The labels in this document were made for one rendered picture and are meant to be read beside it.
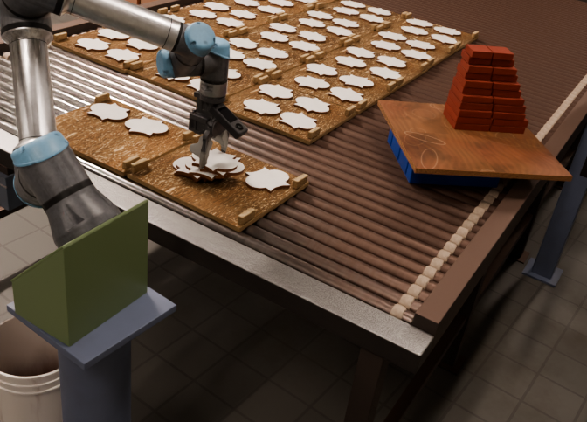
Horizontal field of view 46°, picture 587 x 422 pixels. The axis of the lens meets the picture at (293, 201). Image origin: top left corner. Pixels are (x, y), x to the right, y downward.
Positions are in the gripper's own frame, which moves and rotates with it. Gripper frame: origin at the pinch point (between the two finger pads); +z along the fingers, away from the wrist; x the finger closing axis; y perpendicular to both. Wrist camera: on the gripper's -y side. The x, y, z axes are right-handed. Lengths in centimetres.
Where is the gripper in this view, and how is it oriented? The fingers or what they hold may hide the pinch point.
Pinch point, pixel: (214, 160)
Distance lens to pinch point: 200.3
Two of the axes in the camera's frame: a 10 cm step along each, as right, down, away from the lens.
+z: -1.2, 8.5, 5.1
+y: -8.7, -3.4, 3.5
